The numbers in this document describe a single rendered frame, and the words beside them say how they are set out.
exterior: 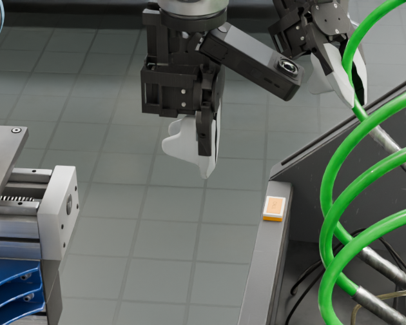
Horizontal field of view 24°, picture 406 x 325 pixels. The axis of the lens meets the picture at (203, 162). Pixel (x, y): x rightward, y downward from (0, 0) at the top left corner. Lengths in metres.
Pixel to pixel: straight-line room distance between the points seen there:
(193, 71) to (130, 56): 3.12
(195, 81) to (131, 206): 2.17
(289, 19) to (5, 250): 0.57
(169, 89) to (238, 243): 2.00
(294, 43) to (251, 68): 0.31
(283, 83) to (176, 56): 0.12
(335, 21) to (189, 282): 1.66
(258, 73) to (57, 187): 0.58
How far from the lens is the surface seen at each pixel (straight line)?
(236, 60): 0.99
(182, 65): 1.01
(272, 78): 0.99
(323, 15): 1.28
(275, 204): 1.49
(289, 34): 1.30
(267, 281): 1.36
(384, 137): 1.29
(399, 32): 4.42
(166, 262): 2.91
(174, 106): 1.02
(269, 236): 1.45
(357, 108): 1.28
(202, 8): 0.96
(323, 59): 1.25
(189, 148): 1.06
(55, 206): 1.45
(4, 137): 1.55
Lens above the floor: 1.83
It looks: 33 degrees down
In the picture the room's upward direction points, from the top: straight up
